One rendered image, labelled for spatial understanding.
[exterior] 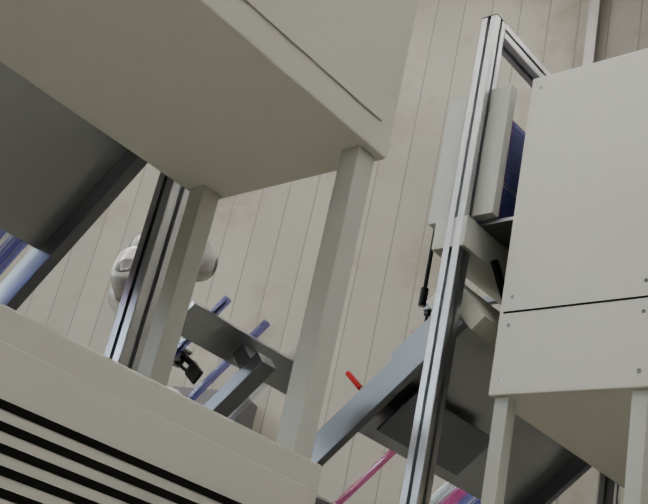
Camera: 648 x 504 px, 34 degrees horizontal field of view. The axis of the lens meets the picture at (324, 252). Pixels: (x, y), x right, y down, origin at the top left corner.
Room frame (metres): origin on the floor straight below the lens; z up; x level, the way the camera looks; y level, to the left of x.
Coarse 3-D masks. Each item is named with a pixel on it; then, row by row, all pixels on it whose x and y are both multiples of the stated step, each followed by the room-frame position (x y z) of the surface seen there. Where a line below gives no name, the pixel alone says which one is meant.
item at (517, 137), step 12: (516, 132) 1.95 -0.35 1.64; (516, 144) 1.96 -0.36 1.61; (516, 156) 1.96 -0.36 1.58; (516, 168) 1.97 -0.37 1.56; (504, 180) 1.94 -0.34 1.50; (516, 180) 1.97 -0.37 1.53; (504, 192) 1.95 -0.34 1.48; (516, 192) 1.98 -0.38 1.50; (504, 204) 1.95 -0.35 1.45; (504, 216) 1.96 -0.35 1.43
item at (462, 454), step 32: (480, 352) 2.07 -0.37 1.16; (416, 384) 2.09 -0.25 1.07; (480, 384) 2.15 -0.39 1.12; (384, 416) 2.14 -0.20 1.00; (448, 416) 2.15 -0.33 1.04; (480, 416) 2.24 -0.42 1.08; (448, 448) 2.24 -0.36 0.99; (480, 448) 2.27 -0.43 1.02; (512, 448) 2.37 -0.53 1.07; (544, 448) 2.41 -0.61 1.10; (448, 480) 2.40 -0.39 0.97; (480, 480) 2.44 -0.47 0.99; (512, 480) 2.48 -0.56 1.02; (544, 480) 2.52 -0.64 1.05
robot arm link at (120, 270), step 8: (128, 248) 2.11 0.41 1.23; (136, 248) 2.10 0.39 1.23; (120, 256) 2.09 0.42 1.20; (128, 256) 2.08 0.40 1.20; (120, 264) 2.07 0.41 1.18; (128, 264) 2.06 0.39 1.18; (112, 272) 2.07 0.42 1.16; (120, 272) 2.05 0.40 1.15; (128, 272) 2.05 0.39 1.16; (112, 280) 2.07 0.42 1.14; (120, 280) 2.06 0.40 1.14; (112, 288) 2.10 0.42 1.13; (120, 288) 2.07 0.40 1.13; (120, 296) 2.09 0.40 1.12
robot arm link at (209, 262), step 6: (210, 246) 2.46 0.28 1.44; (204, 252) 2.44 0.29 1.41; (210, 252) 2.46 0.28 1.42; (204, 258) 2.45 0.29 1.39; (210, 258) 2.46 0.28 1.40; (216, 258) 2.49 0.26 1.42; (204, 264) 2.45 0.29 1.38; (210, 264) 2.47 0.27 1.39; (216, 264) 2.49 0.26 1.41; (204, 270) 2.47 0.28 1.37; (210, 270) 2.48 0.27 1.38; (198, 276) 2.49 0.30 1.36; (204, 276) 2.49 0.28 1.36; (210, 276) 2.51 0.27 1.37
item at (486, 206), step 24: (504, 48) 1.97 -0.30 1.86; (528, 72) 2.03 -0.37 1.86; (504, 96) 1.89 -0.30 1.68; (456, 120) 1.98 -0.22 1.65; (504, 120) 1.89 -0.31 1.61; (456, 144) 1.97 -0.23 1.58; (504, 144) 1.89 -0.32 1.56; (456, 168) 1.96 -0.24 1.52; (480, 168) 1.92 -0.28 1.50; (504, 168) 1.90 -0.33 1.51; (480, 192) 1.91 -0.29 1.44; (432, 216) 1.99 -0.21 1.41; (480, 216) 1.91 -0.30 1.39; (504, 240) 1.97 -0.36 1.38
